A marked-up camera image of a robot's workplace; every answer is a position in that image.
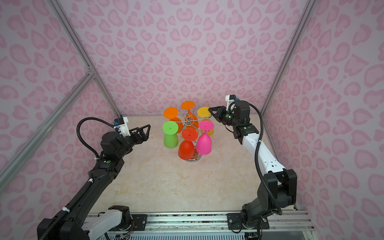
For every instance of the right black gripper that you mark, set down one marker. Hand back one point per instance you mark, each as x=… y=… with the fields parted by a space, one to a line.
x=221 y=111

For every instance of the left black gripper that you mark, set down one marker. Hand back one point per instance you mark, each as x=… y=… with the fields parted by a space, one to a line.
x=143 y=138

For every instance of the yellow plastic wine glass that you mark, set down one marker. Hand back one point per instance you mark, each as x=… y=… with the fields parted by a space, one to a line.
x=204 y=115

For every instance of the pink plastic wine glass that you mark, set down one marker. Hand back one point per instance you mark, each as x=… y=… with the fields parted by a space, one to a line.
x=204 y=144

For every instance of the red plastic wine glass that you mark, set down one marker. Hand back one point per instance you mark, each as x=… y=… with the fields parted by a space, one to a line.
x=187 y=147

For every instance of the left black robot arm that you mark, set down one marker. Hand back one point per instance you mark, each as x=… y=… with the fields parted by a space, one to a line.
x=71 y=222

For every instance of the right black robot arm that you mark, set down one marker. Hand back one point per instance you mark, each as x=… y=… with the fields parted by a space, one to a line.
x=278 y=187

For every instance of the orange wine glass rear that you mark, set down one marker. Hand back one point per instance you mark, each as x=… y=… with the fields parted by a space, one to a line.
x=191 y=121

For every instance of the orange wine glass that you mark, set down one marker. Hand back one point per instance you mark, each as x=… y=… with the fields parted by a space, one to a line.
x=172 y=113
x=191 y=121

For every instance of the chrome wine glass rack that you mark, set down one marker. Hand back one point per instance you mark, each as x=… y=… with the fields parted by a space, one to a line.
x=184 y=127

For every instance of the green plastic wine glass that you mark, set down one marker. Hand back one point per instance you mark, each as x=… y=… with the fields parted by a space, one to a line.
x=170 y=130

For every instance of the orange wine glass left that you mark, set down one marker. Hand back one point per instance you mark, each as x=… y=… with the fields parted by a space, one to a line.
x=172 y=113

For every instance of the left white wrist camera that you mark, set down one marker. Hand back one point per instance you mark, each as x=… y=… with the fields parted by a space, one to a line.
x=121 y=126

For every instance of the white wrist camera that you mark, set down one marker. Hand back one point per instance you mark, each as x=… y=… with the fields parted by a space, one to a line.
x=121 y=126
x=231 y=99

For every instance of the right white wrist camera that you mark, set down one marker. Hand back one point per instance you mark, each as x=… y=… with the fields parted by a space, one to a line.
x=231 y=99

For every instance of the aluminium frame diagonal beam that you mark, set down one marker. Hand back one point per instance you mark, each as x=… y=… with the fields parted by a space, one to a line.
x=20 y=159

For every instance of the aluminium frame left post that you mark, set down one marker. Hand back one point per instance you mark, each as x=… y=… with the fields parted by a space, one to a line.
x=64 y=20

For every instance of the aluminium frame post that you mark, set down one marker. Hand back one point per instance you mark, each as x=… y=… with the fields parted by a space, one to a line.
x=64 y=20
x=304 y=19

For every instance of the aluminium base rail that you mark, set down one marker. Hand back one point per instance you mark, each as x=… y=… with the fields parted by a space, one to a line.
x=291 y=225

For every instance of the aluminium frame right post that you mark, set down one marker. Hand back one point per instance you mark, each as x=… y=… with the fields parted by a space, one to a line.
x=304 y=19

